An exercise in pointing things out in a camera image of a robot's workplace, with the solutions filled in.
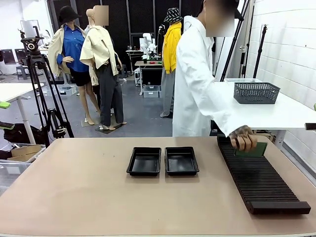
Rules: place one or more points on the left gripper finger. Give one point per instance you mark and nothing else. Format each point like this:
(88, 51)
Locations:
(6, 125)
(5, 104)

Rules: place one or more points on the green perforated circuit board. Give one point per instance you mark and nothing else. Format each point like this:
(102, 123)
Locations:
(260, 150)

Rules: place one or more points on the black ESD tray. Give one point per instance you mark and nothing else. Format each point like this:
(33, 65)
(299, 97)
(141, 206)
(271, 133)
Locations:
(181, 172)
(144, 172)

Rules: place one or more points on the person right forearm white sleeve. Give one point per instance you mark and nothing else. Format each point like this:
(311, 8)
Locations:
(224, 118)

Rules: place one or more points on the person right hand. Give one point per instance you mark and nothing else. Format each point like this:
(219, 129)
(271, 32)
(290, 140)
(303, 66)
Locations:
(243, 138)

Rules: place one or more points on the white height-adjustable desk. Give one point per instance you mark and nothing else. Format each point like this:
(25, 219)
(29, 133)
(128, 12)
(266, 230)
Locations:
(14, 91)

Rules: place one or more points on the brown cardboard box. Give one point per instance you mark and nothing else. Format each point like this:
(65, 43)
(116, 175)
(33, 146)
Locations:
(24, 151)

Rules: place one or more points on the grey stool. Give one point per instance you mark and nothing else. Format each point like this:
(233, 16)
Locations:
(22, 71)

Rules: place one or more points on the large clear plastic bin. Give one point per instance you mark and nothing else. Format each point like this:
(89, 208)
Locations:
(10, 170)

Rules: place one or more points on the black computer monitor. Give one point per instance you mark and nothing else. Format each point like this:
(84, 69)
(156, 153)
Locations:
(7, 56)
(20, 54)

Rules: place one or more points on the white side table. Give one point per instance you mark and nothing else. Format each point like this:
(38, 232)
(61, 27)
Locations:
(259, 113)

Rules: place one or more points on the grey plastic mesh basket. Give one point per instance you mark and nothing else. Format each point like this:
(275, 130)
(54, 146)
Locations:
(256, 95)

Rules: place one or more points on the small clear floor bin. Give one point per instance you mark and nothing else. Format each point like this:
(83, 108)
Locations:
(67, 90)

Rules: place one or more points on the black slotted board rack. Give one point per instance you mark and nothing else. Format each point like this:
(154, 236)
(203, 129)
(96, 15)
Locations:
(259, 177)

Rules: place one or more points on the clear plastic box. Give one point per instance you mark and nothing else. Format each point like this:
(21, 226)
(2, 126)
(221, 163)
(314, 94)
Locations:
(243, 80)

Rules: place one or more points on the black light stand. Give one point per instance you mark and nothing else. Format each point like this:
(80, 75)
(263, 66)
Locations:
(260, 49)

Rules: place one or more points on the mannequin with blue shirt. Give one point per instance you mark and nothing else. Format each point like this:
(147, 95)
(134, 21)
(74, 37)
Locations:
(72, 49)

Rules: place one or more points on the black leaning tripod stand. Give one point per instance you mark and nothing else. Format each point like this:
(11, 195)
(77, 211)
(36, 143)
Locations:
(234, 42)

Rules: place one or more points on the mannequin with cream shirt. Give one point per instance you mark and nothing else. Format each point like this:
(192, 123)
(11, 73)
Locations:
(98, 49)

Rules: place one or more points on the black brimmed hat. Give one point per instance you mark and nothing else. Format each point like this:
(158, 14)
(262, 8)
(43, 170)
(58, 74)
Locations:
(67, 14)

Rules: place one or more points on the person in white lab coat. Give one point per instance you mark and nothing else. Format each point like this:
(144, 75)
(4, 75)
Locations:
(192, 86)

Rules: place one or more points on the clear storage bin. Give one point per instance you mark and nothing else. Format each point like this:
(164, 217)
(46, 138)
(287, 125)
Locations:
(151, 91)

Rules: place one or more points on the background work table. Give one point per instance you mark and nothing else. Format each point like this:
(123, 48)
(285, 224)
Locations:
(148, 63)

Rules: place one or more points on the mannequin with yellow hoodie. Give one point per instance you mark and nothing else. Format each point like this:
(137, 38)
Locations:
(170, 49)

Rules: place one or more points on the small white background robot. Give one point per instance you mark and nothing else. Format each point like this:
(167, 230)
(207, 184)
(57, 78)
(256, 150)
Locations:
(147, 42)

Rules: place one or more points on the patterned bucket hat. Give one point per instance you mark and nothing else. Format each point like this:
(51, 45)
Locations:
(173, 15)

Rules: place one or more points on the black camera tripod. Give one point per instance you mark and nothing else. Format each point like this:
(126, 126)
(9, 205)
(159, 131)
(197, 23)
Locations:
(37, 74)

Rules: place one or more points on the black video camera head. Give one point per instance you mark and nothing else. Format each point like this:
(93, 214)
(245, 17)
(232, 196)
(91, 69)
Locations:
(30, 45)

